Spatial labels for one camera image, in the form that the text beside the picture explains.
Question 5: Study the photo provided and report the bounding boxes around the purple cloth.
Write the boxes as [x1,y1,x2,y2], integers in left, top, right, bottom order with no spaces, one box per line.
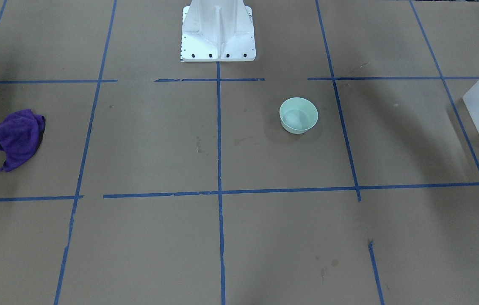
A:
[0,109,46,172]

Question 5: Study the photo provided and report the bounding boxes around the mint green bowl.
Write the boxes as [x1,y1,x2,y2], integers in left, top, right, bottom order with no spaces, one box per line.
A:
[279,97,319,134]

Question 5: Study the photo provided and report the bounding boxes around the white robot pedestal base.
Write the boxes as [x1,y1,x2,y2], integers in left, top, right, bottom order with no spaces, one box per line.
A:
[180,0,257,62]

